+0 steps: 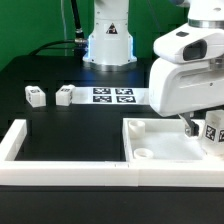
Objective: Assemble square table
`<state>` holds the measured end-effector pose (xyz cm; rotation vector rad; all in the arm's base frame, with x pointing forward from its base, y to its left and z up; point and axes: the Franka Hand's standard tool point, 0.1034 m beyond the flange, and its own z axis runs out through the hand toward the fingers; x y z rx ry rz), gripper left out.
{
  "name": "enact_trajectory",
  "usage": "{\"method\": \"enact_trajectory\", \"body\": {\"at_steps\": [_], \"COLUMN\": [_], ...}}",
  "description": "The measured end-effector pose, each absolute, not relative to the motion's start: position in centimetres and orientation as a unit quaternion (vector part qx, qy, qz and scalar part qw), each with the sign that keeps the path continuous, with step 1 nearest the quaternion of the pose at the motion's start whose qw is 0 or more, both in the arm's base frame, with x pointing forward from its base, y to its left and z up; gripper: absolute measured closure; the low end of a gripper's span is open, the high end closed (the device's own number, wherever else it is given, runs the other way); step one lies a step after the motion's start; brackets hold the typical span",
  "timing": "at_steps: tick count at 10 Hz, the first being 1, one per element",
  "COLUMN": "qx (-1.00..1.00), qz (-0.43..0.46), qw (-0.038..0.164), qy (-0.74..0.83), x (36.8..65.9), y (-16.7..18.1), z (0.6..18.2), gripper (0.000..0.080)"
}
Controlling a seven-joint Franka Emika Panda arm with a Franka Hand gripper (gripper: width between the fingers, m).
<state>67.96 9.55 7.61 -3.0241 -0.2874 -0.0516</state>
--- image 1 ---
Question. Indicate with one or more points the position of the white U-shaped fence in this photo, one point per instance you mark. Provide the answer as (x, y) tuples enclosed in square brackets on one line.
[(53, 173)]

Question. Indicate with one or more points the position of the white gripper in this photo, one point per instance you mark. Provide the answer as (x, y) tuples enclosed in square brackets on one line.
[(188, 74)]

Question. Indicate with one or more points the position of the white marker base plate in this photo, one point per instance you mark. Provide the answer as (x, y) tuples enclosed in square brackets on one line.
[(110, 96)]

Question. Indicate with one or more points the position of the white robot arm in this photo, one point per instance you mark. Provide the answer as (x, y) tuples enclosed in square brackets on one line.
[(111, 46)]

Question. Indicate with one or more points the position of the white square table top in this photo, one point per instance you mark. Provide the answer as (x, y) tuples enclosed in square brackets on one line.
[(161, 140)]

